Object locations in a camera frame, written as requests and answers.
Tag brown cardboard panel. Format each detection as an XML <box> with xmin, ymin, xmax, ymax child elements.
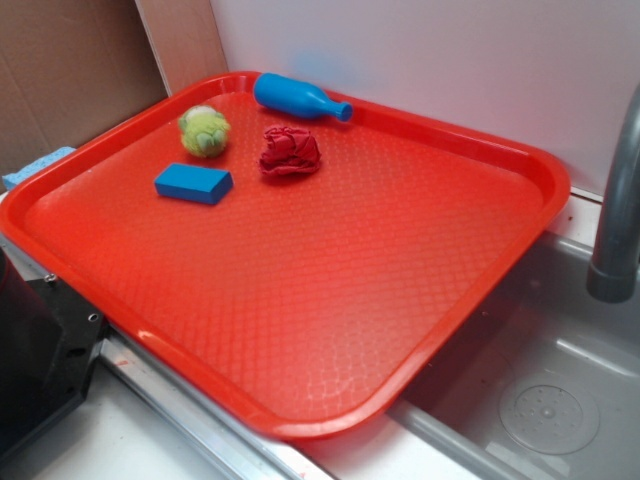
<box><xmin>1</xmin><ymin>1</ymin><xmax>227</xmax><ymax>175</ymax></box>

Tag green plush animal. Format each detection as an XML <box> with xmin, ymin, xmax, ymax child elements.
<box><xmin>178</xmin><ymin>105</ymin><xmax>231</xmax><ymax>158</ymax></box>

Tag crumpled red cloth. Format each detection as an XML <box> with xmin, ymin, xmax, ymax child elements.
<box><xmin>258</xmin><ymin>125</ymin><xmax>322</xmax><ymax>176</ymax></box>

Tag grey plastic sink basin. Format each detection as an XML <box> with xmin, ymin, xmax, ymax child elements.
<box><xmin>390</xmin><ymin>234</ymin><xmax>639</xmax><ymax>479</ymax></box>

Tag red plastic tray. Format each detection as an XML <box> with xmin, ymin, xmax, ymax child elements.
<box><xmin>1</xmin><ymin>72</ymin><xmax>570</xmax><ymax>440</ymax></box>

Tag blue rectangular block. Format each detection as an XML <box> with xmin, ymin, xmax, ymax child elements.
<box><xmin>154</xmin><ymin>163</ymin><xmax>234</xmax><ymax>205</ymax></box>

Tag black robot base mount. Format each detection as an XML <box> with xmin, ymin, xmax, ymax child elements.
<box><xmin>1</xmin><ymin>254</ymin><xmax>106</xmax><ymax>463</ymax></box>

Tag light blue sponge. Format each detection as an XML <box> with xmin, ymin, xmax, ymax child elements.
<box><xmin>2</xmin><ymin>146</ymin><xmax>75</xmax><ymax>191</ymax></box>

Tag blue plastic bottle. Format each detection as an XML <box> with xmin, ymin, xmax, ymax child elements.
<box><xmin>253</xmin><ymin>73</ymin><xmax>353</xmax><ymax>122</ymax></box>

